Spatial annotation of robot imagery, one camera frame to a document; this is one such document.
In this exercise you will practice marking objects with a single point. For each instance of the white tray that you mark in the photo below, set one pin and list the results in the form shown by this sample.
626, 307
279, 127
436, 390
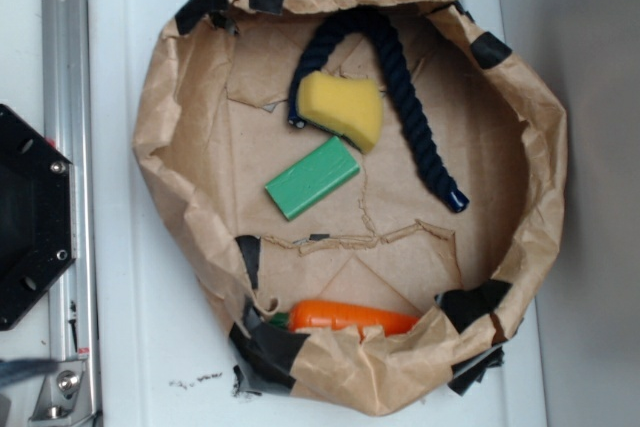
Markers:
164, 359

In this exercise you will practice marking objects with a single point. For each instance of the yellow sponge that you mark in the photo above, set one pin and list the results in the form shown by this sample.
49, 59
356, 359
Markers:
351, 108

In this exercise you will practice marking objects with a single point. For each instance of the brown paper bag bin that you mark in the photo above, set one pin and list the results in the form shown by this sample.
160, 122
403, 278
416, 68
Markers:
211, 131

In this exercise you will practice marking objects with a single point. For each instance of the metal corner bracket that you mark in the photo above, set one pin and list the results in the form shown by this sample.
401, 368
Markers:
64, 398

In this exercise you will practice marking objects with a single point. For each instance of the orange plastic carrot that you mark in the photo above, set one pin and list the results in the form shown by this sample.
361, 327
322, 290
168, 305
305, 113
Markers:
338, 315

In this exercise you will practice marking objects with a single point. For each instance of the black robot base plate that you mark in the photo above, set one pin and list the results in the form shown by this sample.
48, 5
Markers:
36, 220

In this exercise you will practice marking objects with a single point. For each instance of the aluminium rail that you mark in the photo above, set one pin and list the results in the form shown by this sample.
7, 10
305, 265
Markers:
73, 318

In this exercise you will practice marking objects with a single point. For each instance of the green rectangular block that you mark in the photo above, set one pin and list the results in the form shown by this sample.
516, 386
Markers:
312, 178

